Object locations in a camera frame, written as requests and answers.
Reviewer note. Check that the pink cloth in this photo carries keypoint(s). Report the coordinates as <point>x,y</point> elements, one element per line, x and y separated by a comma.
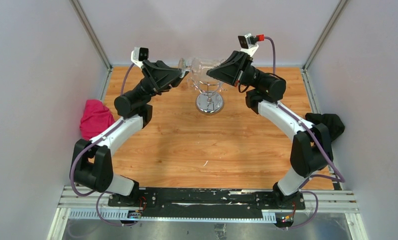
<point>96,118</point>

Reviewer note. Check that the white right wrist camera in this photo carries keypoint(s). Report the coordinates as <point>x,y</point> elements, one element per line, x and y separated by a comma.
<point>249,43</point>

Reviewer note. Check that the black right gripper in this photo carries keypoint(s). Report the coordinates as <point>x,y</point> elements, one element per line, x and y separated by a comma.
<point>234,70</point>

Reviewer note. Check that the black cloth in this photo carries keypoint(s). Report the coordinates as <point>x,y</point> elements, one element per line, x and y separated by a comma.
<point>332,121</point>

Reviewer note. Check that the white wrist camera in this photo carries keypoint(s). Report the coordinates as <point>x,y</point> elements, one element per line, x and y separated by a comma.
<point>138,55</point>
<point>249,43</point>

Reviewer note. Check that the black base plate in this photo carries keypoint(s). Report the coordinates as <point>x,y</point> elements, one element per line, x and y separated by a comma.
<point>207,203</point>

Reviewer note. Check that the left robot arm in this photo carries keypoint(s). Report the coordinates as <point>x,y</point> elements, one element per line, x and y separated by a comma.
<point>92,168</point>

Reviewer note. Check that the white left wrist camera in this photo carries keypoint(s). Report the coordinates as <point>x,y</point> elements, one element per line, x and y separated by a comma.
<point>138,55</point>

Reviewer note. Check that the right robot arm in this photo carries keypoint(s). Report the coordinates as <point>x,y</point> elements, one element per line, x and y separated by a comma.
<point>311,149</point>

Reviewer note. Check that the chrome wine glass rack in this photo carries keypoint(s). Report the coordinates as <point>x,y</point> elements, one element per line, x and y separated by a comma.
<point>209,100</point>

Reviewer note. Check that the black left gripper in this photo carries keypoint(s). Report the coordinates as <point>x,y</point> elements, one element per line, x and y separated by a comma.
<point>161,77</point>

